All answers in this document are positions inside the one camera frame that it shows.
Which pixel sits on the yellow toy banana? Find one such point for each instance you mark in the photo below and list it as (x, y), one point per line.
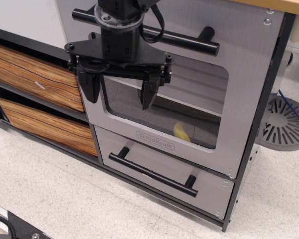
(179, 132)

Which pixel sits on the wooden countertop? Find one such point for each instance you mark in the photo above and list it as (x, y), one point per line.
(289, 6)

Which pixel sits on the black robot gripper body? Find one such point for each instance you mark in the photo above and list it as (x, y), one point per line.
(122, 50)

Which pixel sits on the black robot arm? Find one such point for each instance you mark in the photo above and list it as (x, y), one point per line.
(126, 6)

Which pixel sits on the grey toy oven door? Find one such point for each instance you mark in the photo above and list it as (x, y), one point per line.
(203, 117)

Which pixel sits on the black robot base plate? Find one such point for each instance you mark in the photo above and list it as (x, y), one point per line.
(17, 228)

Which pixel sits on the upper wood-pattern storage bin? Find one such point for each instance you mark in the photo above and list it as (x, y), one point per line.
(45, 80)

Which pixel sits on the black drawer handle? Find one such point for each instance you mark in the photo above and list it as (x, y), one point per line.
(185, 188)

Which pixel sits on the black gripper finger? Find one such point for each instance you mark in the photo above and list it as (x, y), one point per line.
(90, 84)
(149, 89)

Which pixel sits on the wood-pattern storage bin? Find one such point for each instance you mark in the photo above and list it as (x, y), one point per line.
(50, 124)
(45, 80)

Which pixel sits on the grey round slotted base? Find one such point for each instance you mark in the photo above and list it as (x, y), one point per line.
(279, 128)

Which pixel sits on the white oven shelf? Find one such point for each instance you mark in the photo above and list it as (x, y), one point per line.
(195, 88)

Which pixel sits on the lower wood-pattern storage bin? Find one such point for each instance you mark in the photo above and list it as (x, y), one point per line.
(50, 124)

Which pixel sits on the grey lower oven drawer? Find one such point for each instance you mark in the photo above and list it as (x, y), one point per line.
(213, 191)

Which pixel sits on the black toy kitchen frame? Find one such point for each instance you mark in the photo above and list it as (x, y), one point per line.
(36, 47)

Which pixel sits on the black oven door handle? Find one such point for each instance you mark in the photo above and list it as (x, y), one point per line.
(201, 44)

